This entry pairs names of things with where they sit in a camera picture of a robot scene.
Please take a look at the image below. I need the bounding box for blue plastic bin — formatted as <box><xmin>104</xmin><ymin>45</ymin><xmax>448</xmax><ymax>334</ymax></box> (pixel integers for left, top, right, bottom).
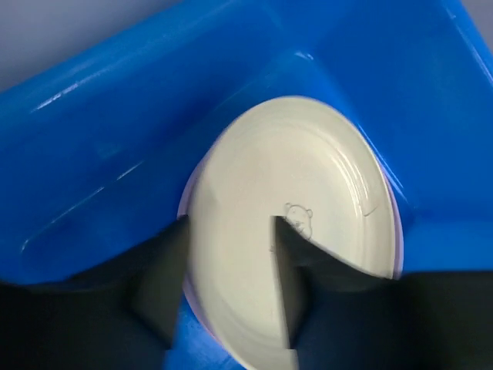
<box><xmin>1</xmin><ymin>1</ymin><xmax>492</xmax><ymax>369</ymax></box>

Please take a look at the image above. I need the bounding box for cream plate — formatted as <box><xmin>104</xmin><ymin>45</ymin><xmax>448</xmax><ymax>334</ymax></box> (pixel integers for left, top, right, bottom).
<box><xmin>188</xmin><ymin>96</ymin><xmax>395</xmax><ymax>369</ymax></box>

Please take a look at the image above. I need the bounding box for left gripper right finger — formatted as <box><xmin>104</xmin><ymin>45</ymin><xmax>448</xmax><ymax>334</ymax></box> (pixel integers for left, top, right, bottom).
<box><xmin>273</xmin><ymin>216</ymin><xmax>492</xmax><ymax>369</ymax></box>

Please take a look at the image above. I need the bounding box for purple plate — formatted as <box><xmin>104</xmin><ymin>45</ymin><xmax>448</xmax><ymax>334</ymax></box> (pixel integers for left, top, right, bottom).
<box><xmin>177</xmin><ymin>157</ymin><xmax>404</xmax><ymax>346</ymax></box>

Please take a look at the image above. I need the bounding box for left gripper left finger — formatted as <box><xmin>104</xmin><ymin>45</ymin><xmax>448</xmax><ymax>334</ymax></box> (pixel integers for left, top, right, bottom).
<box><xmin>1</xmin><ymin>216</ymin><xmax>189</xmax><ymax>369</ymax></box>

